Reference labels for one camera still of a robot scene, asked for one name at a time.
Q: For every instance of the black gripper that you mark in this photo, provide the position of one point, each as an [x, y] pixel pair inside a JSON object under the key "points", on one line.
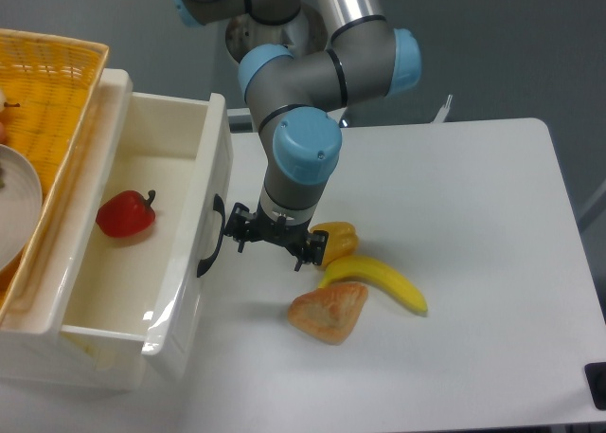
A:
{"points": [[244, 226]]}

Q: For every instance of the white top drawer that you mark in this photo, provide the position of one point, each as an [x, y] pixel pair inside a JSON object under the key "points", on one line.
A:
{"points": [[156, 229]]}

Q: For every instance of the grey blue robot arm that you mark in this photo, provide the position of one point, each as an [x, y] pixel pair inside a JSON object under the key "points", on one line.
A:
{"points": [[290, 96]]}

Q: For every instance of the white drawer cabinet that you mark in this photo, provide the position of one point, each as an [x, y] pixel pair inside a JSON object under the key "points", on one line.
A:
{"points": [[32, 344]]}

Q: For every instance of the yellow bell pepper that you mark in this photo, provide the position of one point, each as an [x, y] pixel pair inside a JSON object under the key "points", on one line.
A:
{"points": [[343, 240]]}

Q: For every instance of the yellow banana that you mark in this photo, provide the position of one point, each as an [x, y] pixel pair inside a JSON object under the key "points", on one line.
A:
{"points": [[380, 275]]}

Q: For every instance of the brown pastry bread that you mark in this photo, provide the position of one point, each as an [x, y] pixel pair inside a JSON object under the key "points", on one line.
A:
{"points": [[329, 314]]}

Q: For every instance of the red bell pepper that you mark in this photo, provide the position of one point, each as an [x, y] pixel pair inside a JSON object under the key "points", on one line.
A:
{"points": [[126, 214]]}

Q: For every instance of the grey ribbed plate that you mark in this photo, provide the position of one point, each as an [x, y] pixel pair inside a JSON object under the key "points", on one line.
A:
{"points": [[21, 204]]}

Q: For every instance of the yellow woven basket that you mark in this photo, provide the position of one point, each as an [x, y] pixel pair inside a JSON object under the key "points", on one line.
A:
{"points": [[53, 80]]}

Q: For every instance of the black drawer handle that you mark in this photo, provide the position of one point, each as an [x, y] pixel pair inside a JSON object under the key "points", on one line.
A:
{"points": [[215, 245]]}

